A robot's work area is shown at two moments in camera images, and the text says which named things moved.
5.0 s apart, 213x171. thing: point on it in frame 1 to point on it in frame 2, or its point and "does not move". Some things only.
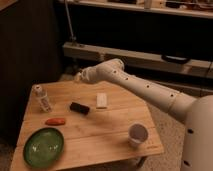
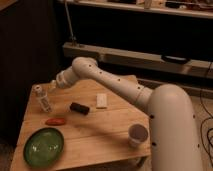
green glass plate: x=43 y=147 does not move
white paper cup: x=138 y=133 does not move
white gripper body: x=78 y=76 to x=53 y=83
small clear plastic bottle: x=42 y=98 does not move
